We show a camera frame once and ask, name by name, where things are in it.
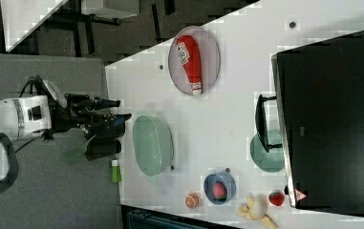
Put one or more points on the green spatula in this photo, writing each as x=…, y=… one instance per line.
x=77, y=151

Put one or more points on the green white bottle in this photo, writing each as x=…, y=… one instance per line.
x=116, y=172

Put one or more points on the green oval plastic strainer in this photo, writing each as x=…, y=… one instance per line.
x=153, y=144

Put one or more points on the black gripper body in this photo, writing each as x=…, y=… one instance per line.
x=65, y=112

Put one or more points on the red ketchup bottle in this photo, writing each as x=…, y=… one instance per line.
x=189, y=55

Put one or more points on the pink strawberry in bowl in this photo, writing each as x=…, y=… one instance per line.
x=219, y=191

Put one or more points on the orange slice toy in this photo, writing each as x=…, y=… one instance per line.
x=192, y=201

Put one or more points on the grey round plate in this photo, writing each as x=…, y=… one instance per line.
x=210, y=60

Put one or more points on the black toaster oven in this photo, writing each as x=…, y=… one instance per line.
x=319, y=92

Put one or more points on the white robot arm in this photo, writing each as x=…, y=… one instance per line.
x=43, y=116

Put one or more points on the light green cup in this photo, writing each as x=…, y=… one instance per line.
x=271, y=160

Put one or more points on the red strawberry toy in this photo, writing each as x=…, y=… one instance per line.
x=276, y=198

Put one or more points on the blue bowl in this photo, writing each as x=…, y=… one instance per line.
x=226, y=179

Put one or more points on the black utensil holder cup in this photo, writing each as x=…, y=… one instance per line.
x=102, y=148

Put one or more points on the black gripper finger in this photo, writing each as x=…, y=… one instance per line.
x=102, y=126
x=99, y=104

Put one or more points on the peeled banana toy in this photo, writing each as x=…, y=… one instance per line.
x=256, y=209

